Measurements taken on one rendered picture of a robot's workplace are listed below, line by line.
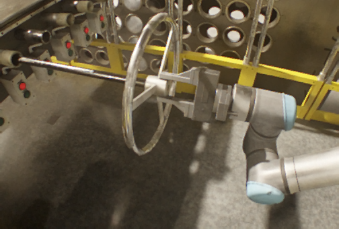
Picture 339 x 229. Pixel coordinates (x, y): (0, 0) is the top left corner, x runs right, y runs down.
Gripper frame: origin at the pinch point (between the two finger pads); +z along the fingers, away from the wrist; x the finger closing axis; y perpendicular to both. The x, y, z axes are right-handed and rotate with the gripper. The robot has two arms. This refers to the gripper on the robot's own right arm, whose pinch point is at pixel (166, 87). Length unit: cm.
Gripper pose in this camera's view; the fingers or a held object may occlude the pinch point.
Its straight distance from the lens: 58.8
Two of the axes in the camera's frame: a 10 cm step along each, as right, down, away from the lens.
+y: 2.8, -3.2, 9.0
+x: 1.1, -9.3, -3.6
